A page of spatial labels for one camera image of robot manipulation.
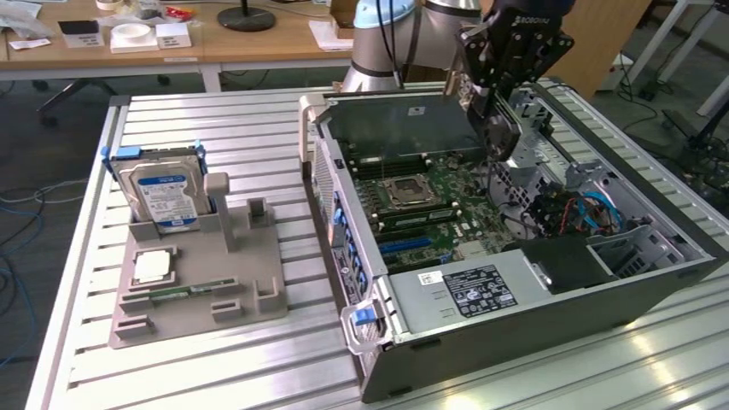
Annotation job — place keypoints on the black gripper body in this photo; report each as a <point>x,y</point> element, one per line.
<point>529,13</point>

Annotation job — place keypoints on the GPU card with metal bracket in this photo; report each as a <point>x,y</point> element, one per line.
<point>501,132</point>

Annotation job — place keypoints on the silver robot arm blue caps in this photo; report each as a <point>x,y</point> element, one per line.
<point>376,55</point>

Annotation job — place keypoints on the wooden cabinet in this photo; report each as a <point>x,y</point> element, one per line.
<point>614,42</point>

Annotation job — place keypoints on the metal drive cage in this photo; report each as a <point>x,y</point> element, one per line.
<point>541,141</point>

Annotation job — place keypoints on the brown cardboard box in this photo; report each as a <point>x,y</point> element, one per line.
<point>341,13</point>

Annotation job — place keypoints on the white paper booklet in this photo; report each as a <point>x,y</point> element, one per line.
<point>331,36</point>

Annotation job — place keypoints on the black equipment stand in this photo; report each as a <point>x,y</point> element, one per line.
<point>706,128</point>

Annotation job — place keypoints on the metal CPU socket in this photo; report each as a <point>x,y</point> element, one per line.
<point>406,192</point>

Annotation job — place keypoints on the green motherboard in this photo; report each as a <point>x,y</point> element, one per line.
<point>456,205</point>

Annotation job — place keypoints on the green RAM stick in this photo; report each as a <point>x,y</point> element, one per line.
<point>183,290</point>
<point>421,215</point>

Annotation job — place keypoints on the black round lamp base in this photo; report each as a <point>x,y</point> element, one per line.
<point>245,20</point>

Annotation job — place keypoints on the blue slot retention clip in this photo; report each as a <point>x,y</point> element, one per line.
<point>361,285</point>
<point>341,222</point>
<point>348,245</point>
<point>354,265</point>

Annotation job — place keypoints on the silver chipset heat sink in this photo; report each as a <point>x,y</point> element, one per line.
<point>472,250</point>

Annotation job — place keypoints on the blue expansion slot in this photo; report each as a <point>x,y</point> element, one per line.
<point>406,244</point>

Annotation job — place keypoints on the metal disk bay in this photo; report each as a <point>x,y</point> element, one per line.
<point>649,247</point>

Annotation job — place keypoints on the small red packet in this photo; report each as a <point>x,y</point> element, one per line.
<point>177,13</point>

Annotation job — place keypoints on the white labelled box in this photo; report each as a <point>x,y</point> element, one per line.
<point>172,36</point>

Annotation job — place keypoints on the flat white box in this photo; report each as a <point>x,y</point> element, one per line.
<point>133,47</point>

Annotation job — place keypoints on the grey power supply unit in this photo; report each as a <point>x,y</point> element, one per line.
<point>421,307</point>

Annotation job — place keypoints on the large white tape roll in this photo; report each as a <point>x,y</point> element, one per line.
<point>131,32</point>

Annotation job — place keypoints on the hard disk with blue carrier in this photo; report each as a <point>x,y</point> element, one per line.
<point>159,196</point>

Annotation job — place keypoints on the grey parts rack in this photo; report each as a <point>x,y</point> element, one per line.
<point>228,260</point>

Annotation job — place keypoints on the blue case release latch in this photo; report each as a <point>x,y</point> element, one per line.
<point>362,318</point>

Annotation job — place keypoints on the small beige tape roll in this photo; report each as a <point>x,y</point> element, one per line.
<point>107,4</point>

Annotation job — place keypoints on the black and white box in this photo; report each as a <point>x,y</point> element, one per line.
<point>81,34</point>

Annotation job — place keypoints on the open black PC case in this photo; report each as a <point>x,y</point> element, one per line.
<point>512,350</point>

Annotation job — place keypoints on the black chair base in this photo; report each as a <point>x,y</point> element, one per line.
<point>63,96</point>

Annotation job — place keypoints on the wooden desk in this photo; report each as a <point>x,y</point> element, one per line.
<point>56,60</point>

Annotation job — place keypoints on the silver CPU chip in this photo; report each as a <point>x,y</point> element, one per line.
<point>151,268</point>

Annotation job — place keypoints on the white paper card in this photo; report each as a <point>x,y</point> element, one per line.
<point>28,43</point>

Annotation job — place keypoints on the clear plastic bag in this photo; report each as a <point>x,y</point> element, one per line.
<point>23,19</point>

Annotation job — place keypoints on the white table frame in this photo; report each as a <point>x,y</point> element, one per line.
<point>654,40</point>

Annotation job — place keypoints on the black plastic air duct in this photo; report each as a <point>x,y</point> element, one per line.
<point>564,265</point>

